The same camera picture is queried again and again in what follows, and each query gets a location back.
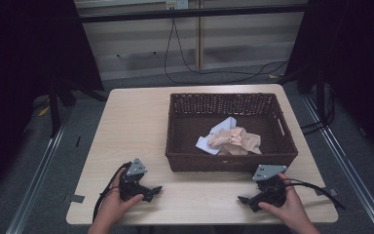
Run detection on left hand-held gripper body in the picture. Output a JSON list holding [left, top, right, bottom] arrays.
[[119, 158, 150, 202]]

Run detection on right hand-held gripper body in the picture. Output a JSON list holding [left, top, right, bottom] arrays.
[[252, 164, 288, 208]]

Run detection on person's right hand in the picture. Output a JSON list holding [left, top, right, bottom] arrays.
[[257, 174, 306, 225]]

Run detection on person's left hand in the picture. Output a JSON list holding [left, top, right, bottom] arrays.
[[101, 169, 145, 225]]

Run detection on grey tape strip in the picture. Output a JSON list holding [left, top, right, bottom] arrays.
[[315, 187, 339, 197], [63, 193, 86, 205]]

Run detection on beige cloth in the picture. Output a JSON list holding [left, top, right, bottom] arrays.
[[206, 126, 263, 156]]

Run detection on brown wicker basket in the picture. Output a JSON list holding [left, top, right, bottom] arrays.
[[165, 93, 299, 174]]

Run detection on light blue cloth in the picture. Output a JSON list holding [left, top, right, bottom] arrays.
[[195, 116, 238, 156]]

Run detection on black metal stand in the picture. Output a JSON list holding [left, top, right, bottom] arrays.
[[48, 77, 76, 138], [296, 69, 327, 123]]

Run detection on dark curtain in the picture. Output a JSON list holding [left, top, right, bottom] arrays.
[[283, 0, 374, 164], [0, 0, 105, 204]]

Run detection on black horizontal bar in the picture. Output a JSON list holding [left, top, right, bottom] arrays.
[[77, 4, 310, 24]]

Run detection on white power outlet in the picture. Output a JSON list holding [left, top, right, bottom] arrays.
[[165, 0, 189, 11]]

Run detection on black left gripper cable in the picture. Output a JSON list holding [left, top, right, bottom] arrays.
[[92, 161, 132, 224]]

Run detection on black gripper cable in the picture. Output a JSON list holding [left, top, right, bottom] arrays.
[[283, 177, 347, 211], [92, 161, 132, 224]]

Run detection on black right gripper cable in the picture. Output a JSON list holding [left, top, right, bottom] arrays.
[[283, 177, 347, 211]]

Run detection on aluminium floor rail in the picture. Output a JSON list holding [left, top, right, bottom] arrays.
[[5, 106, 76, 234], [301, 94, 374, 234]]

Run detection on black floor cables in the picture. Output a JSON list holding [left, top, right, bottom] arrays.
[[299, 83, 336, 137]]

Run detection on black wall cable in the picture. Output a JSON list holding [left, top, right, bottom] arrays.
[[163, 18, 289, 85]]

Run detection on wooden wall strip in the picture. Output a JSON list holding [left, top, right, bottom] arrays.
[[196, 0, 206, 71]]

